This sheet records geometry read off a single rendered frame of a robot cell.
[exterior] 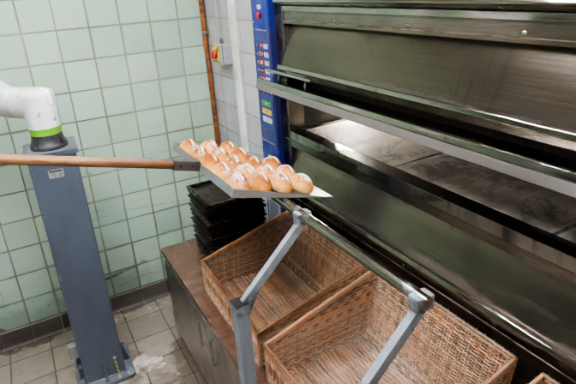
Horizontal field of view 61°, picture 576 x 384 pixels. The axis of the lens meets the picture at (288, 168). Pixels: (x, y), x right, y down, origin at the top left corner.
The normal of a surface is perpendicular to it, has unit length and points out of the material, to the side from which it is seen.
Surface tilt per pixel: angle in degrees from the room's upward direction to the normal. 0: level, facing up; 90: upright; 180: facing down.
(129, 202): 90
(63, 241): 90
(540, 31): 90
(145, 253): 90
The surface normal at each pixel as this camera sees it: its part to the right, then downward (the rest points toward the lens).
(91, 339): 0.46, 0.29
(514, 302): -0.84, -0.11
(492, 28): -0.87, 0.22
